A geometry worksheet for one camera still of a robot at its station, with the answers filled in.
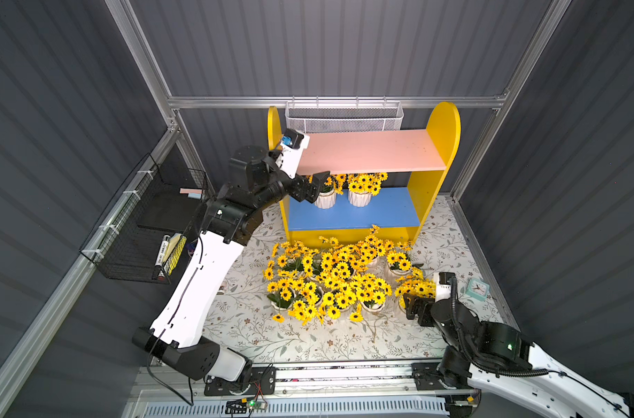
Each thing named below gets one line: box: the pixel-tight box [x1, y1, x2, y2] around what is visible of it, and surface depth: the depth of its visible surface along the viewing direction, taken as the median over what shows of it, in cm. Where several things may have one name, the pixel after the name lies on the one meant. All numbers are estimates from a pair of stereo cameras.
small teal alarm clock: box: [465, 278, 491, 302], surface depth 91 cm
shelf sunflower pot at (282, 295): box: [266, 277, 303, 324], surface depth 80 cm
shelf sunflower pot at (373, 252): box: [356, 223, 395, 279], surface depth 88 cm
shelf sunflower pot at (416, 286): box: [394, 274, 437, 310], surface depth 79 cm
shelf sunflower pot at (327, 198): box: [314, 176, 338, 210], surface depth 96 cm
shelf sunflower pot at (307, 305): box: [287, 281, 327, 326], surface depth 77 cm
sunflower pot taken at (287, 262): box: [263, 240, 305, 281], surface depth 87 cm
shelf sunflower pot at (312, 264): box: [301, 252, 324, 277], surface depth 84 cm
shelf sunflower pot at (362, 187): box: [347, 172, 389, 208], surface depth 91 cm
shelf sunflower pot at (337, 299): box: [322, 278, 357, 320], surface depth 76 cm
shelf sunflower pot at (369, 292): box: [349, 273, 393, 313], surface depth 77 cm
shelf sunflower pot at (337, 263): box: [319, 235, 357, 284], surface depth 84 cm
